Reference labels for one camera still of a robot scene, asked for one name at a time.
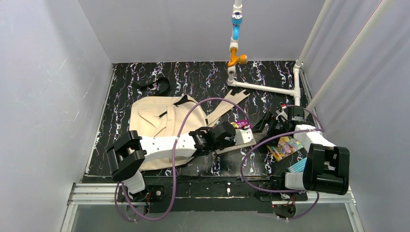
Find white PVC pipe frame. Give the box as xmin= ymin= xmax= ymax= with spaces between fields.
xmin=226 ymin=0 xmax=395 ymax=113

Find colourful crayon box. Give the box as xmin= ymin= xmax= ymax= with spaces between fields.
xmin=267 ymin=136 xmax=304 ymax=161

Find blue orange pipe fitting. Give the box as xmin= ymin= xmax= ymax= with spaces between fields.
xmin=228 ymin=10 xmax=248 ymax=68

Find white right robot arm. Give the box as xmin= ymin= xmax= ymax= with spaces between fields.
xmin=252 ymin=105 xmax=350 ymax=195

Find beige canvas backpack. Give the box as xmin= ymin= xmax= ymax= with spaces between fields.
xmin=129 ymin=79 xmax=248 ymax=171

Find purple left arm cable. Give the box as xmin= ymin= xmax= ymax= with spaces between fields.
xmin=114 ymin=97 xmax=250 ymax=223

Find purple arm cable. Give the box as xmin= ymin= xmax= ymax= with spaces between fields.
xmin=114 ymin=97 xmax=250 ymax=223
xmin=240 ymin=105 xmax=325 ymax=221

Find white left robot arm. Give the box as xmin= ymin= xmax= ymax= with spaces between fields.
xmin=106 ymin=122 xmax=237 ymax=194

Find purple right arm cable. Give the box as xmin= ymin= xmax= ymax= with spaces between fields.
xmin=240 ymin=105 xmax=325 ymax=221

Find purple 117-storey treehouse book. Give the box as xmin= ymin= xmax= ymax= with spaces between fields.
xmin=215 ymin=119 xmax=257 ymax=155

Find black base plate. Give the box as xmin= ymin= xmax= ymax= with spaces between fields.
xmin=129 ymin=176 xmax=308 ymax=214

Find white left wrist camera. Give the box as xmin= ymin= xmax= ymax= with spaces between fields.
xmin=234 ymin=129 xmax=256 ymax=146

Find light blue barcode book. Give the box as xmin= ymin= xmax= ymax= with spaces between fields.
xmin=287 ymin=158 xmax=307 ymax=173

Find aluminium rail frame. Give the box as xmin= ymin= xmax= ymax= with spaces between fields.
xmin=60 ymin=183 xmax=364 ymax=232

